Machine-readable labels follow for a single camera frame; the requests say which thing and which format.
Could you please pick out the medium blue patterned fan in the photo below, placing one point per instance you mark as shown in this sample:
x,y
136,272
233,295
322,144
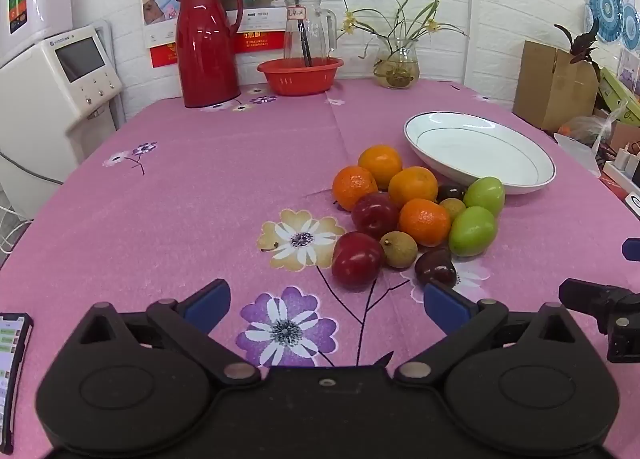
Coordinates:
x,y
631,26

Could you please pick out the red plastic basin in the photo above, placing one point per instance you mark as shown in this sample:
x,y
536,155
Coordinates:
x,y
300,81

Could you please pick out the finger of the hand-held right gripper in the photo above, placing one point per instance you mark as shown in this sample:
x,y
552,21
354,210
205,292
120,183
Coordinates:
x,y
632,249
595,299

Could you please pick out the purple-leaf plant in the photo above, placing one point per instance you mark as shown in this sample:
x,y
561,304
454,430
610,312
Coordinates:
x,y
582,46

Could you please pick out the yellow-flowered plant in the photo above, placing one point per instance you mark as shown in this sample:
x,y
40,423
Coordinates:
x,y
348,23

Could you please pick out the green box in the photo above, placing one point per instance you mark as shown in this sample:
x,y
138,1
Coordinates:
x,y
617,89

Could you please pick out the pink floral tablecloth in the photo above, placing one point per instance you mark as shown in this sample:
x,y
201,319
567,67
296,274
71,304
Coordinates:
x,y
200,189

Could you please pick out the green apple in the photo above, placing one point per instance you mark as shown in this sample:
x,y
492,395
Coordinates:
x,y
484,195
471,231

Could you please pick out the dark plum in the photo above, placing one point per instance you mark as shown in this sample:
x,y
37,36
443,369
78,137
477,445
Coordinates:
x,y
434,266
451,192

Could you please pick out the brown kiwi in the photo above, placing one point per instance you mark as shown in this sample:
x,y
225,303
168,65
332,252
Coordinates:
x,y
398,250

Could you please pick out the orange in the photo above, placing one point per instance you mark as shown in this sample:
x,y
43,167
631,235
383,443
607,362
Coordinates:
x,y
352,186
380,164
425,222
413,185

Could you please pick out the brown longan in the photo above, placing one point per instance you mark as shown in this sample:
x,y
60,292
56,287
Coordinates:
x,y
454,209

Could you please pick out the red apple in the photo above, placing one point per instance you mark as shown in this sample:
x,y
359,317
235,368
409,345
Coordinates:
x,y
356,261
372,214

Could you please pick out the smartphone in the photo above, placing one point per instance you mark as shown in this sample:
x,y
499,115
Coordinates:
x,y
10,364

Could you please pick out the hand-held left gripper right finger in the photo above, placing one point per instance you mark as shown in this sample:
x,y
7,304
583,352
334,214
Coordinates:
x,y
445,306

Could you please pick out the glass pitcher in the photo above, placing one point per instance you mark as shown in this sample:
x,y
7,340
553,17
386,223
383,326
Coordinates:
x,y
320,34

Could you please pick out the clear plastic bag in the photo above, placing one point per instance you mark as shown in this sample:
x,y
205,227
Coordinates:
x,y
585,128

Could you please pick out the white plastic pouch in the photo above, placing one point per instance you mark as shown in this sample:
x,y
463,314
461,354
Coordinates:
x,y
575,151

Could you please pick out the glass vase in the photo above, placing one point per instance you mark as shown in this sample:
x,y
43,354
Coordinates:
x,y
396,71

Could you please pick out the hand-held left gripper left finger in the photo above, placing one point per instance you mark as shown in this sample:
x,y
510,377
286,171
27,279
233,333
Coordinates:
x,y
210,303

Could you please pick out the white power strip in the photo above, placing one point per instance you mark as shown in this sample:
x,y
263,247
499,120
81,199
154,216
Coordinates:
x,y
620,174

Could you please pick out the black stirring stick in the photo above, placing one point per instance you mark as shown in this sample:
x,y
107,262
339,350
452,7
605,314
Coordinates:
x,y
303,39

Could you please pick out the cardboard box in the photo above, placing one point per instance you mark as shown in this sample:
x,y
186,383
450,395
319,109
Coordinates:
x,y
545,84

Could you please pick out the white appliance with screen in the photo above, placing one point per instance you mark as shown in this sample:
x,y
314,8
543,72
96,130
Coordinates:
x,y
45,104

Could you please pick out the red thermos jug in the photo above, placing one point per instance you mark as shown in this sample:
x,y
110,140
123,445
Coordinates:
x,y
205,49

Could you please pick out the white plate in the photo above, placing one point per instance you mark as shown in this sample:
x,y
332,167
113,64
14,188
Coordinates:
x,y
480,149

